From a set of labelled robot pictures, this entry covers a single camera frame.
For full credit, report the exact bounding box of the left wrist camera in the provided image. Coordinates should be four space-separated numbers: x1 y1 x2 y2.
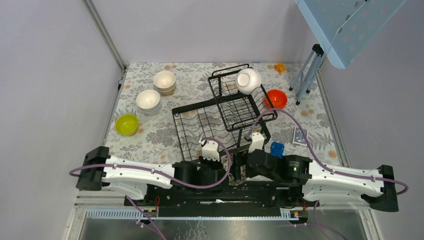
199 138 220 162

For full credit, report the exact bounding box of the blue toy truck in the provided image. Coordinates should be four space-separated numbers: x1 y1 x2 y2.
270 142 285 159

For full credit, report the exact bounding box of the orange toy block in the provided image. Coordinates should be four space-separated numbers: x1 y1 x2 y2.
273 62 287 74

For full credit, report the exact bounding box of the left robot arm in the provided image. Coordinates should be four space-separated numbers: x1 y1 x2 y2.
69 146 230 206

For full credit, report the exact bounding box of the lime green bowl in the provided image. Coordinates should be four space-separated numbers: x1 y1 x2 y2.
114 114 139 136

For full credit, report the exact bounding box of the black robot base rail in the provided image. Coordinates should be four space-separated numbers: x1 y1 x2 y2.
124 181 314 218

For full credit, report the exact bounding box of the floral table mat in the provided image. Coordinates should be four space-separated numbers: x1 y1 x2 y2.
105 62 342 166

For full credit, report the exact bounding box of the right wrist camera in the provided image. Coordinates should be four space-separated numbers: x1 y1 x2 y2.
246 132 265 154

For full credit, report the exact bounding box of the cream floral bowl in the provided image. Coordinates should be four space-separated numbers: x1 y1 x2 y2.
156 84 177 96

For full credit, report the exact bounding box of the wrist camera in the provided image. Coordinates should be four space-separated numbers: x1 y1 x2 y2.
199 138 220 162
246 132 265 154

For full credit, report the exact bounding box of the white bowl top tier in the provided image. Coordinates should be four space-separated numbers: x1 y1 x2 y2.
235 68 262 95

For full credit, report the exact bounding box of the white ribbed bowl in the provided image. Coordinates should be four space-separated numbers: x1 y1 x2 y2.
137 102 162 116
135 89 162 109

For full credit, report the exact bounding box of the black wire dish rack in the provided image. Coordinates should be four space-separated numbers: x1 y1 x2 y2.
172 63 278 161

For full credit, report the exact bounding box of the light blue folding stool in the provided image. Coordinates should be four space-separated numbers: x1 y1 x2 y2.
288 0 408 106

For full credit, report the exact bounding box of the orange bowl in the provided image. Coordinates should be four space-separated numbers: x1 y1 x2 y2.
264 99 288 109
263 89 288 103

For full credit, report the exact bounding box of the beige bowl top tier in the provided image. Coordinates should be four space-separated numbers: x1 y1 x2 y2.
153 70 177 91

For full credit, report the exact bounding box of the blue playing card box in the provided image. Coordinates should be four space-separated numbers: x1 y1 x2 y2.
292 127 308 146

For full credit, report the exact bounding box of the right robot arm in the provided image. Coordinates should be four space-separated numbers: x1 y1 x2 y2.
231 149 399 213

